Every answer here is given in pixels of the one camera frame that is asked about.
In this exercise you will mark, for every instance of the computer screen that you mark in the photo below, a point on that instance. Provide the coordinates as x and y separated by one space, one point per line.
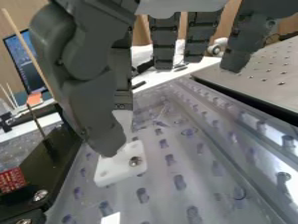
24 63

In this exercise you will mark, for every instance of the white desk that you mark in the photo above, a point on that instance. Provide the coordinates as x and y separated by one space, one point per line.
164 75

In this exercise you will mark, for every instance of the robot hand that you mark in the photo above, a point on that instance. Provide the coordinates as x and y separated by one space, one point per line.
88 66

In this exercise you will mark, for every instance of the clear box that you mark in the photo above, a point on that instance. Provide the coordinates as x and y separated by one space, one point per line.
200 150

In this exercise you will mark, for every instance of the black plate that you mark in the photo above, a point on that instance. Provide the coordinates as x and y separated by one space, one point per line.
40 166

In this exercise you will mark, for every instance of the small white square plate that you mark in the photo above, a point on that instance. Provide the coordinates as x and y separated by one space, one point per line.
120 166

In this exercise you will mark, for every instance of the thin stick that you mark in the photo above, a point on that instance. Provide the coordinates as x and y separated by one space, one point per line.
27 43

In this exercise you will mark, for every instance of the small red circuit board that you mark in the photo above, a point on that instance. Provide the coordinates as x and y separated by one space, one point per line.
11 180

